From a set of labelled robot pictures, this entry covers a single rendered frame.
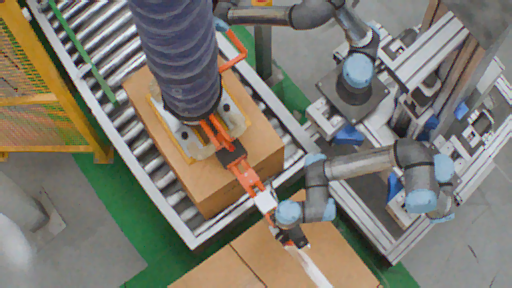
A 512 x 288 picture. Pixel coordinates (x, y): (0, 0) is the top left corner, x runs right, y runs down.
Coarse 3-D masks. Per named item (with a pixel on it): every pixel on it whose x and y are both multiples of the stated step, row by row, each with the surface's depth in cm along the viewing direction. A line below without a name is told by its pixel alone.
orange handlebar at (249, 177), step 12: (228, 36) 310; (240, 48) 308; (240, 60) 308; (204, 120) 301; (216, 120) 301; (216, 144) 298; (252, 168) 296; (240, 180) 294; (252, 180) 294; (252, 192) 294
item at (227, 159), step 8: (232, 144) 298; (240, 144) 297; (216, 152) 296; (224, 152) 297; (232, 152) 297; (240, 152) 297; (224, 160) 296; (232, 160) 296; (240, 160) 296; (224, 168) 299
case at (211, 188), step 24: (144, 72) 322; (144, 96) 319; (240, 96) 318; (144, 120) 316; (264, 120) 315; (168, 144) 314; (264, 144) 313; (192, 168) 311; (216, 168) 311; (240, 168) 311; (264, 168) 326; (192, 192) 308; (216, 192) 310; (240, 192) 337
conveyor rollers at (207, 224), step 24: (72, 0) 379; (120, 0) 376; (72, 24) 373; (96, 24) 373; (120, 24) 373; (120, 72) 365; (96, 96) 362; (120, 96) 361; (120, 120) 358; (144, 144) 355; (288, 144) 356; (144, 168) 353; (288, 168) 352; (192, 216) 348; (216, 216) 346
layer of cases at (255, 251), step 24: (240, 240) 344; (264, 240) 344; (312, 240) 343; (336, 240) 343; (216, 264) 341; (240, 264) 341; (264, 264) 341; (288, 264) 341; (312, 264) 340; (336, 264) 340; (360, 264) 340
